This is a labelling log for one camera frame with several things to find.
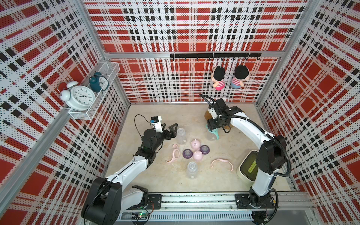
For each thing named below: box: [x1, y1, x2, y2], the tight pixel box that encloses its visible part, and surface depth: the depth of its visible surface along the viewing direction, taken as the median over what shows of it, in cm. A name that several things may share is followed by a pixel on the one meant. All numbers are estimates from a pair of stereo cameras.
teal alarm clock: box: [89, 71, 110, 93], surface depth 73 cm
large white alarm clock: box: [60, 81, 96, 112], surface depth 63 cm
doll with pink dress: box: [211, 66, 226, 91], surface depth 98 cm
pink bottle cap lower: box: [192, 150, 203, 161], surface depth 90 cm
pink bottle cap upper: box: [190, 138, 201, 151], surface depth 95 cm
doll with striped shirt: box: [231, 65, 250, 89], surface depth 96 cm
